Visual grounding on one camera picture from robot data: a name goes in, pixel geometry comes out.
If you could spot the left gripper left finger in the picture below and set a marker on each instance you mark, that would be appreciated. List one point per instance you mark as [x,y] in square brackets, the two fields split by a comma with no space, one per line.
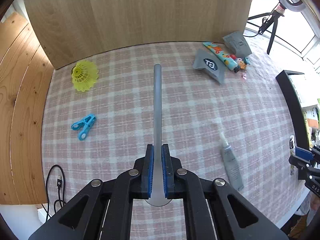
[142,184]

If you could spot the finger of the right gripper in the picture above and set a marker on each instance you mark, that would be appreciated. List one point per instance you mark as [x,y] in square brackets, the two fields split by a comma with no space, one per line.
[303,153]

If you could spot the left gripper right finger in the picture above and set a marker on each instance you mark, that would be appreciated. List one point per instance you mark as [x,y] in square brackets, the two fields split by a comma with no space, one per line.
[173,183]

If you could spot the patterned lighter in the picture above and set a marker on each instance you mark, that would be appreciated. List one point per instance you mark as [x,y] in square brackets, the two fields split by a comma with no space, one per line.
[292,152]

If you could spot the grey glue tube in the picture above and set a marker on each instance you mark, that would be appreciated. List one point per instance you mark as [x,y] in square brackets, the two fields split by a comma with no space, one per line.
[231,164]

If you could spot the black storage tray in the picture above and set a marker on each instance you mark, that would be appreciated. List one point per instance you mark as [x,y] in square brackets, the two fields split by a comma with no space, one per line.
[304,122]

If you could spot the white paper box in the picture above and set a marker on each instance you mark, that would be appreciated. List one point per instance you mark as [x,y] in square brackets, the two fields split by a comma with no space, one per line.
[302,86]

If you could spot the small blue clip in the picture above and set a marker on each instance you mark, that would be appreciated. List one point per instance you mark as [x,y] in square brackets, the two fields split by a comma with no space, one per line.
[84,126]

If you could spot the plaid tablecloth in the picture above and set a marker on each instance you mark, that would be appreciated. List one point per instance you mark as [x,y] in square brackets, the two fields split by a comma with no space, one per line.
[252,114]

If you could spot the orange cartoon toy figure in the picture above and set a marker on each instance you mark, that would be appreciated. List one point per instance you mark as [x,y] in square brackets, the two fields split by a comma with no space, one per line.
[241,64]

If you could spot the teal clothespin by toy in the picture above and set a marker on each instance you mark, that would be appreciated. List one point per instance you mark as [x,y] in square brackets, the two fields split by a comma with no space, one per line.
[246,60]

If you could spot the teal cartoon cream tube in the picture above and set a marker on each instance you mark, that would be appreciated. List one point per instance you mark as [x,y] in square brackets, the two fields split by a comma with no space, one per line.
[223,56]

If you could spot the grey T3 pouch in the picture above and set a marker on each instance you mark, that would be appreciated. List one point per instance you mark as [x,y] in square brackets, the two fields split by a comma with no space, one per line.
[211,65]

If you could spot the black tripod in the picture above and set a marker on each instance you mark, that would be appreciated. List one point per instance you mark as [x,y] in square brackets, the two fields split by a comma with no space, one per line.
[269,19]

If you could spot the wooden board panel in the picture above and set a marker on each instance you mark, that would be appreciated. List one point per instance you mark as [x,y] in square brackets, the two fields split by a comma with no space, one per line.
[70,30]

